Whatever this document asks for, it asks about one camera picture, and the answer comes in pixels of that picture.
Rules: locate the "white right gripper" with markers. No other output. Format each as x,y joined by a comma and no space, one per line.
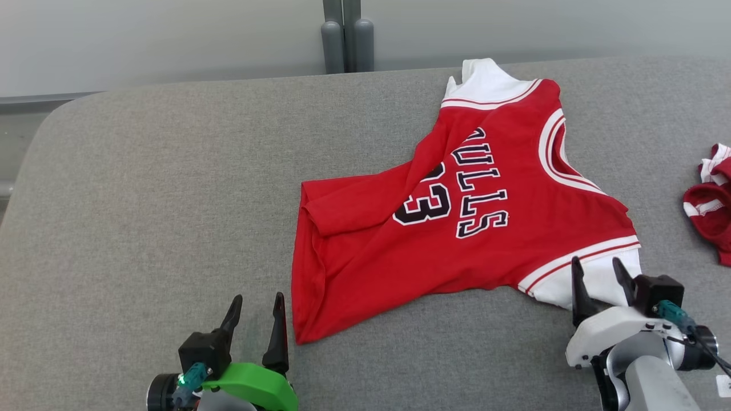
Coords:
605,331

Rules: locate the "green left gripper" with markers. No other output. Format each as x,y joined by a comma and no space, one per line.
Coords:
257,385

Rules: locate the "red shorts with white stripe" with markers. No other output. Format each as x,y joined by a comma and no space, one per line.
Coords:
714,222

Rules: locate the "red Bulls basketball jersey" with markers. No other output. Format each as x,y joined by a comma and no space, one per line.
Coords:
400,257

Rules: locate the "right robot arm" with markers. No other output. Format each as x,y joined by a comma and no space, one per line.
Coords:
651,382

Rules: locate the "white label tag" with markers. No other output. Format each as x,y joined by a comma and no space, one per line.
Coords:
724,386

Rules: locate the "grey fabric sofa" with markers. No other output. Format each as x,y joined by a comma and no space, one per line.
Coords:
143,200

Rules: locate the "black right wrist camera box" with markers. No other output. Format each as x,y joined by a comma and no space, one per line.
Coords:
659,294

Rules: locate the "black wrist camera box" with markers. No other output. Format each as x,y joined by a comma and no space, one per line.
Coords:
203,351
659,294

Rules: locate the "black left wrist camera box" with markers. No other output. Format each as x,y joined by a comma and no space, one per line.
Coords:
203,351

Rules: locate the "grey partition post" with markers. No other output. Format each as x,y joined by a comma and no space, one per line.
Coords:
364,45
332,48

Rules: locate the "grey wall rail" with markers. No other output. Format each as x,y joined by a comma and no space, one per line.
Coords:
40,100

